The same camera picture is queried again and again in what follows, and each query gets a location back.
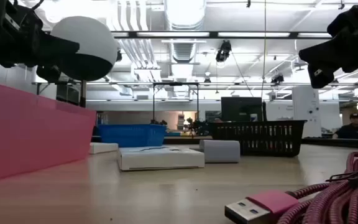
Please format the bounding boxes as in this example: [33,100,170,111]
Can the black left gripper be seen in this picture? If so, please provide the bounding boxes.
[0,0,81,84]

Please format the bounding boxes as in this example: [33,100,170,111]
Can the pink plastic bin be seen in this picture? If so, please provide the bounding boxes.
[0,79,98,184]

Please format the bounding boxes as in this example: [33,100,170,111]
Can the white printed cardboard box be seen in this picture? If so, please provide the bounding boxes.
[89,142,119,155]
[117,146,206,172]

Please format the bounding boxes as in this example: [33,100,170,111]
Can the small lavender box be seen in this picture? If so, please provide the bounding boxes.
[199,139,241,164]

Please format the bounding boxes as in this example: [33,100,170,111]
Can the magenta braided USB cable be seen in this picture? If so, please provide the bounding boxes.
[224,151,358,224]

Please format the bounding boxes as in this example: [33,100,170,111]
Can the white pillar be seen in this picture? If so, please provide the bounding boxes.
[291,85,323,139]

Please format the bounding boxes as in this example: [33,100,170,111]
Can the person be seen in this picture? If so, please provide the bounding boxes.
[332,112,358,140]

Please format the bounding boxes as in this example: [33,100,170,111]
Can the blue plastic basket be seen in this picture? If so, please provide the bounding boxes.
[96,124,168,148]

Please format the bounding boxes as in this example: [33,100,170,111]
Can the black plastic basket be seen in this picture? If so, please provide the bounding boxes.
[208,119,308,157]

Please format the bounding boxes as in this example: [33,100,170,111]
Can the black monitor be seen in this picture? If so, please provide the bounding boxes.
[220,96,267,123]

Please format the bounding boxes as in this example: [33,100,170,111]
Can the background robot arms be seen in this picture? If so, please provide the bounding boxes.
[183,116,211,137]

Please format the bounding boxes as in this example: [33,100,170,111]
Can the thin hanging cable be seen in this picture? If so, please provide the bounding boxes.
[261,0,267,98]

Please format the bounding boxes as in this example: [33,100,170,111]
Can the black aluminium table frame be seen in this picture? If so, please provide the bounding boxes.
[163,136,358,150]

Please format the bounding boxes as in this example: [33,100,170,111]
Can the overhead frame bar with lights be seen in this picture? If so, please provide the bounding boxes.
[110,30,334,40]

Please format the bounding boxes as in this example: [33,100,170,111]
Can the black background gantry frame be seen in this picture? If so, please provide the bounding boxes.
[152,82,200,123]

